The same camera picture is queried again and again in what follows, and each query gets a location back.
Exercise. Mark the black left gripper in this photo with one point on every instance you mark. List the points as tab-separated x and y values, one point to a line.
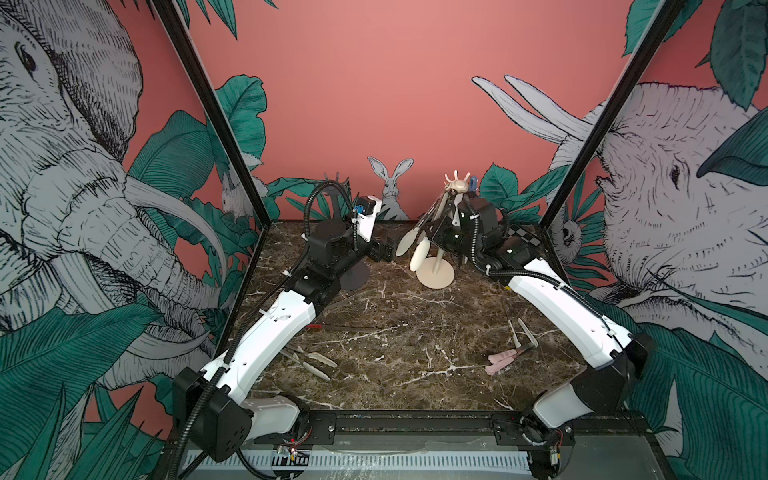
386	253

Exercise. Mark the white cable duct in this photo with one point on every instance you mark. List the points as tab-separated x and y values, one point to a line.
329	461

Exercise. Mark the left black frame post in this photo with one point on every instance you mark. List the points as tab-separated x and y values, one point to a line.
176	30

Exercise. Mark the cream steel tongs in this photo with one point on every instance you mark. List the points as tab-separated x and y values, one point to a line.
416	234

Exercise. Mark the cream utensil rack stand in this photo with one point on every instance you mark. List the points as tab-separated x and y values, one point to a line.
433	271

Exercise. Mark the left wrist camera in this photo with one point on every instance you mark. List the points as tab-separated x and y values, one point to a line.
366	209

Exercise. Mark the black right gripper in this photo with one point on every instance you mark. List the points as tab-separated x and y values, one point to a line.
442	232

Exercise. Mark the white spotted tongs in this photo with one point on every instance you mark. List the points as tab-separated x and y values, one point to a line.
522	329

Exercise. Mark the black front rail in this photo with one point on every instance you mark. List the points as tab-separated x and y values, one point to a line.
504	427

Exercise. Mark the black enclosure frame post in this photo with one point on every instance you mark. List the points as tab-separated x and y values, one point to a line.
660	23

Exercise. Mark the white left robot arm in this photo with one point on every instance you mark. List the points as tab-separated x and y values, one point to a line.
209	405

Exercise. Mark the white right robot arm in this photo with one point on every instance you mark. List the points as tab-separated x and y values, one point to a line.
615	357

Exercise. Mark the pink tongs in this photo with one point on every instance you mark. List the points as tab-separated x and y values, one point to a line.
503	360

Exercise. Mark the cream tipped tongs near left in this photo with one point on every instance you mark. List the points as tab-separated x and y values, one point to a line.
312	362

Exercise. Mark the black white chessboard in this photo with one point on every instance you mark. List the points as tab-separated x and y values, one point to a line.
525	235

